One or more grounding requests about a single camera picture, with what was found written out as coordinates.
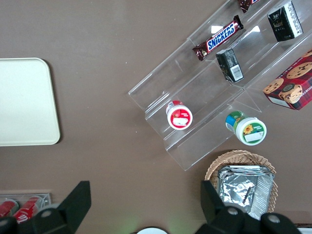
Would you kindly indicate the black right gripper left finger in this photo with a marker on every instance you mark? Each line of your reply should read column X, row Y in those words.
column 69, row 214

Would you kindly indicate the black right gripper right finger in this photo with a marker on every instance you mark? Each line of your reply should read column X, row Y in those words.
column 219, row 217

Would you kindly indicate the light tan wicker basket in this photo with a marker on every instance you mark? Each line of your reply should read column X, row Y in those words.
column 243, row 157

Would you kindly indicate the cream plastic tray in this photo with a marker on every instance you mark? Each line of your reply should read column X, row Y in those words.
column 24, row 102

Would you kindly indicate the clear acrylic bottle rack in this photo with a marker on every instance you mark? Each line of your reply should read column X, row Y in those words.
column 46, row 197

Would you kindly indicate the silver foil packets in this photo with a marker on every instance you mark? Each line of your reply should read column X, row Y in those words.
column 243, row 190

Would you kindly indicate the red cola bottle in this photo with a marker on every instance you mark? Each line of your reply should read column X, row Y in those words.
column 25, row 210
column 8, row 207

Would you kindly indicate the green lidded yoghurt cup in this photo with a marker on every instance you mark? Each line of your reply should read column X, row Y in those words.
column 248, row 129

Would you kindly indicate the red lidded yoghurt cup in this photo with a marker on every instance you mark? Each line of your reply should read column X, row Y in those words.
column 180, row 117

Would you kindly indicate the clear acrylic stepped display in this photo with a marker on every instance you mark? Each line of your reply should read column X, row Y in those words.
column 195, row 97

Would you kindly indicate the red tartan cookie box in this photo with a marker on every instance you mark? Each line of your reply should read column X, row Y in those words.
column 292, row 85

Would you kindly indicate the small black drink carton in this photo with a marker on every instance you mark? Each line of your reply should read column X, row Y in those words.
column 230, row 65
column 284, row 22

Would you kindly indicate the Snickers chocolate bar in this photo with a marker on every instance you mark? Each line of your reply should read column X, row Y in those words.
column 219, row 39
column 247, row 5

